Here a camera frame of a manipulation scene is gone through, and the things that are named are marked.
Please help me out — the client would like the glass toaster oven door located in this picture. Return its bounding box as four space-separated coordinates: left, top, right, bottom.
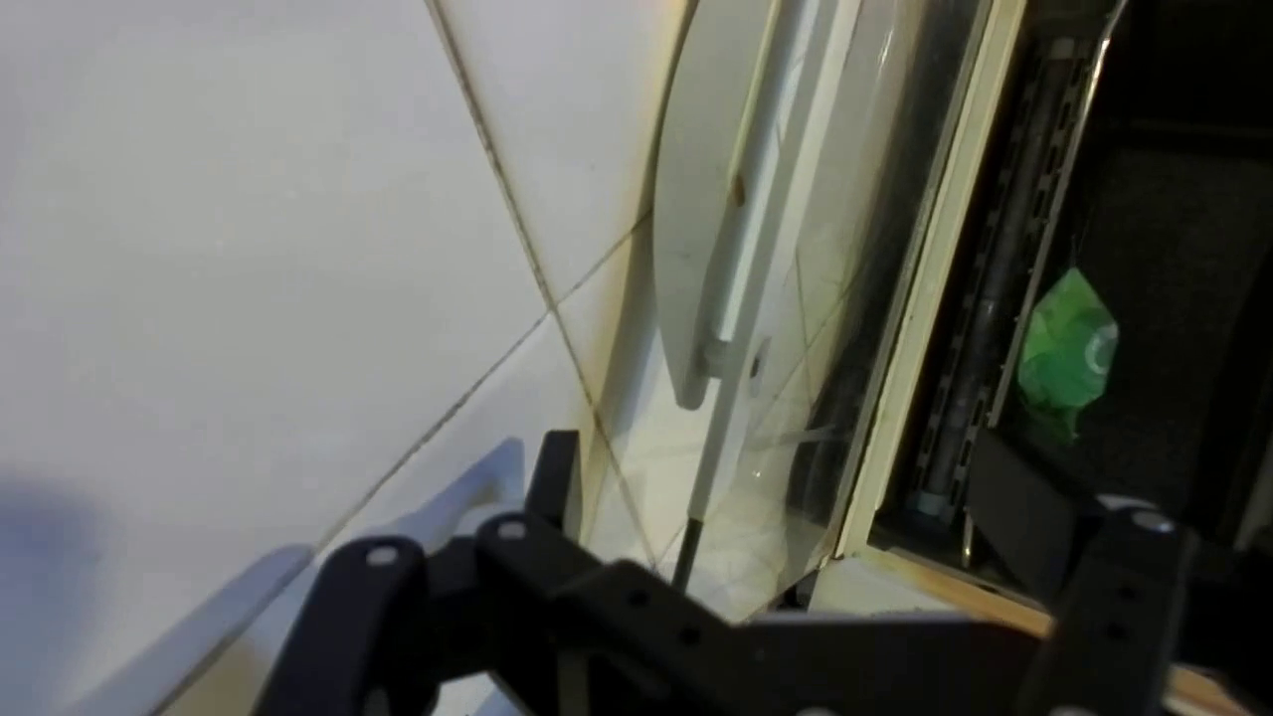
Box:
653 0 1016 619

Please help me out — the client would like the green item inside oven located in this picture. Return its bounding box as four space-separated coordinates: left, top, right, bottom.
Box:
1015 268 1120 440

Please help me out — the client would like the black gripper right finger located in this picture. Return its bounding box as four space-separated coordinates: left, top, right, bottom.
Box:
966 434 1105 607

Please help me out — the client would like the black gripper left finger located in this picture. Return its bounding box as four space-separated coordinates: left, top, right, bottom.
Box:
526 430 582 533

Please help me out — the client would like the white toaster oven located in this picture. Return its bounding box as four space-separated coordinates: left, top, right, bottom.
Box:
837 0 1273 587

